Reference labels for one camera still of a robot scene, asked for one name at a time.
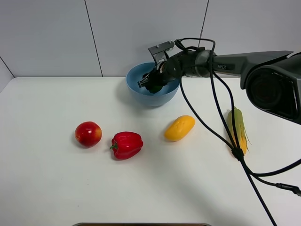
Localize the red apple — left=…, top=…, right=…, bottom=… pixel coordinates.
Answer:
left=75, top=121, right=102, bottom=148

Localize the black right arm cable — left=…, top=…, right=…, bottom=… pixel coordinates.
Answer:
left=174, top=37, right=301, bottom=226

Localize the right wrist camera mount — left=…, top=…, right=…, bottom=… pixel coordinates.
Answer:
left=148, top=40, right=175, bottom=68

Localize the corn cob with husk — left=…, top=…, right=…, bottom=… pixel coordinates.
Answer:
left=226, top=107, right=250, bottom=156

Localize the green lime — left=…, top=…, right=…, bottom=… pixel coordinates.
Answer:
left=149, top=86, right=163, bottom=94

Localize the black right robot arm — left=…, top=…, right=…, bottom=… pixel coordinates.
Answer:
left=138, top=48, right=301, bottom=124

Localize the yellow mango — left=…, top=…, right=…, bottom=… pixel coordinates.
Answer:
left=164, top=115, right=195, bottom=142

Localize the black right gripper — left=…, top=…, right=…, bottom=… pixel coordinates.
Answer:
left=137, top=53, right=195, bottom=93

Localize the red bell pepper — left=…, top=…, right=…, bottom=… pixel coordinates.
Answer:
left=110, top=131, right=143, bottom=160

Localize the blue plastic bowl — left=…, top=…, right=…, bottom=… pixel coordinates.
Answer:
left=126, top=62, right=180, bottom=107

